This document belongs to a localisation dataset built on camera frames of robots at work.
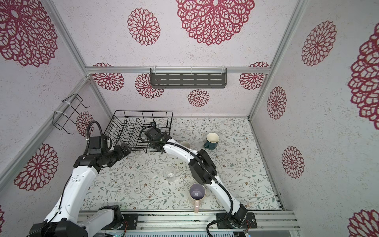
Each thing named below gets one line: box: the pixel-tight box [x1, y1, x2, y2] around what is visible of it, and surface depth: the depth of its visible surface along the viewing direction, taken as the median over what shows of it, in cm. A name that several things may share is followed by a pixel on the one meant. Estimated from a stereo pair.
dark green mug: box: [203, 132, 220, 151], surface depth 97 cm
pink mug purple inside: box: [189, 182, 207, 214], surface depth 75 cm
